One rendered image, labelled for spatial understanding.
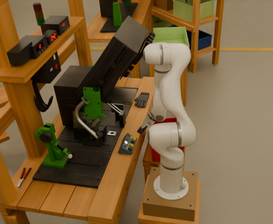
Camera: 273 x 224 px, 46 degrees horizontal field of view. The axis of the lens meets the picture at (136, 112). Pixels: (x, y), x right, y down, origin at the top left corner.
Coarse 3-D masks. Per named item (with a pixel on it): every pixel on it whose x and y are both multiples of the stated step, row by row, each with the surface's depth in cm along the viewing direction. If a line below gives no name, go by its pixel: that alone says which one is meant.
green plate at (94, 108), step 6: (84, 90) 204; (90, 90) 203; (90, 96) 204; (96, 96) 203; (90, 102) 206; (96, 102) 205; (102, 102) 211; (84, 108) 208; (90, 108) 207; (96, 108) 206; (90, 114) 209; (96, 114) 208
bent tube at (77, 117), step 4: (84, 96) 205; (84, 100) 202; (88, 100) 205; (80, 104) 204; (76, 108) 206; (76, 112) 207; (76, 116) 208; (76, 120) 209; (80, 120) 209; (80, 124) 209; (84, 124) 209; (84, 128) 210; (88, 128) 209; (92, 132) 209; (96, 136) 209
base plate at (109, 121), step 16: (112, 112) 243; (128, 112) 242; (64, 128) 230; (112, 128) 227; (64, 144) 216; (80, 144) 215; (112, 144) 213; (80, 160) 202; (96, 160) 201; (48, 176) 192; (64, 176) 192; (80, 176) 191; (96, 176) 190
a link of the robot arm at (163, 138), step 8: (152, 128) 150; (160, 128) 148; (168, 128) 148; (176, 128) 148; (152, 136) 148; (160, 136) 147; (168, 136) 147; (176, 136) 147; (152, 144) 150; (160, 144) 148; (168, 144) 149; (176, 144) 149; (160, 152) 151; (168, 152) 155; (176, 152) 158; (160, 160) 163; (168, 160) 155; (176, 160) 156; (168, 168) 159; (176, 168) 158
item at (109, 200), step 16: (144, 80) 280; (144, 112) 240; (128, 128) 226; (112, 160) 200; (128, 160) 199; (112, 176) 189; (128, 176) 195; (96, 192) 180; (112, 192) 179; (96, 208) 171; (112, 208) 170
